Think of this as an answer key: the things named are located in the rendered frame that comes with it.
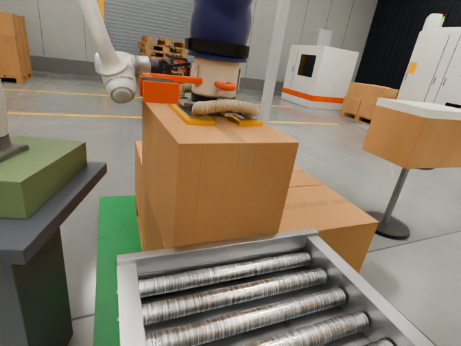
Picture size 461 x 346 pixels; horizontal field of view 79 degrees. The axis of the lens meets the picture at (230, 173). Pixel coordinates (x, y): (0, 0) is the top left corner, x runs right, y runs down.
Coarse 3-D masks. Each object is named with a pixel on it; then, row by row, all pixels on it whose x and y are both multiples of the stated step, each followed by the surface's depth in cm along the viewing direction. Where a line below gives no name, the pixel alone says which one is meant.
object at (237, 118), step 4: (232, 112) 110; (236, 116) 105; (240, 116) 105; (232, 120) 105; (236, 120) 102; (240, 120) 101; (244, 120) 102; (248, 120) 103; (252, 120) 104; (256, 120) 104; (240, 124) 100; (244, 124) 100; (248, 124) 101; (252, 124) 102; (256, 124) 102; (260, 124) 103
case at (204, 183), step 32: (160, 128) 93; (192, 128) 89; (224, 128) 94; (256, 128) 100; (160, 160) 96; (192, 160) 77; (224, 160) 82; (256, 160) 87; (288, 160) 92; (160, 192) 99; (192, 192) 82; (224, 192) 87; (256, 192) 92; (160, 224) 102; (192, 224) 86; (224, 224) 92; (256, 224) 98
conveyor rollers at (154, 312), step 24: (240, 264) 92; (264, 264) 94; (288, 264) 98; (144, 288) 79; (168, 288) 82; (240, 288) 83; (264, 288) 85; (288, 288) 88; (336, 288) 88; (144, 312) 72; (168, 312) 73; (192, 312) 76; (240, 312) 75; (264, 312) 76; (288, 312) 78; (312, 312) 82; (360, 312) 80; (168, 336) 66; (192, 336) 68; (216, 336) 70; (288, 336) 70; (312, 336) 72; (336, 336) 74
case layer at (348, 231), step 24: (144, 192) 149; (288, 192) 149; (312, 192) 153; (144, 216) 154; (288, 216) 126; (312, 216) 129; (336, 216) 132; (360, 216) 135; (144, 240) 158; (336, 240) 126; (360, 240) 133; (360, 264) 142
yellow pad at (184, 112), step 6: (174, 108) 107; (180, 108) 104; (186, 108) 105; (180, 114) 99; (186, 114) 98; (204, 114) 100; (186, 120) 93; (192, 120) 93; (198, 120) 93; (204, 120) 94; (210, 120) 95
